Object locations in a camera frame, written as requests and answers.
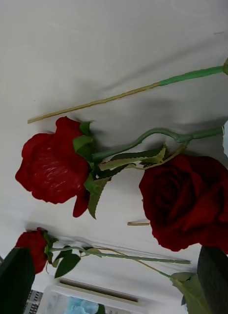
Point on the short yellowish twig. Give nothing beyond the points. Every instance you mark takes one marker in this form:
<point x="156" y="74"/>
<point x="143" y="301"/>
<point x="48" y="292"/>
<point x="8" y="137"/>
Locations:
<point x="138" y="223"/>

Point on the shallow white box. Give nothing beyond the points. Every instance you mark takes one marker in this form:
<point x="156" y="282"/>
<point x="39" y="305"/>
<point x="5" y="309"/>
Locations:
<point x="94" y="292"/>

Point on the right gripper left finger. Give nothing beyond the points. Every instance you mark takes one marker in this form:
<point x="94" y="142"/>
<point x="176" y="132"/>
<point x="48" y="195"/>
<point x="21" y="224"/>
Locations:
<point x="13" y="284"/>

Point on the small red rose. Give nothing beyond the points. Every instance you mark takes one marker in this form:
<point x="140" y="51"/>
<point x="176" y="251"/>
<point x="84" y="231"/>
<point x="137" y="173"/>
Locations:
<point x="35" y="243"/>

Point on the large red rose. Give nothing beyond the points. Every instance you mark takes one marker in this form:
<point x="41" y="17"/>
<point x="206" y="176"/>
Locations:
<point x="187" y="201"/>

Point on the green and yellowish flower stem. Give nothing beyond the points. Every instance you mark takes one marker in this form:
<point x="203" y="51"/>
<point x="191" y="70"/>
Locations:
<point x="192" y="74"/>

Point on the red rose with bent stem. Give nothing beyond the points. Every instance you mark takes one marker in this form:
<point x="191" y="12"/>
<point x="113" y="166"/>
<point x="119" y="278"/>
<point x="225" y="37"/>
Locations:
<point x="52" y="166"/>

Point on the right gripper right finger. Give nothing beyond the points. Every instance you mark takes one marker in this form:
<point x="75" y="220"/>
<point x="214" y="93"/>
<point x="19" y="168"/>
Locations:
<point x="217" y="284"/>

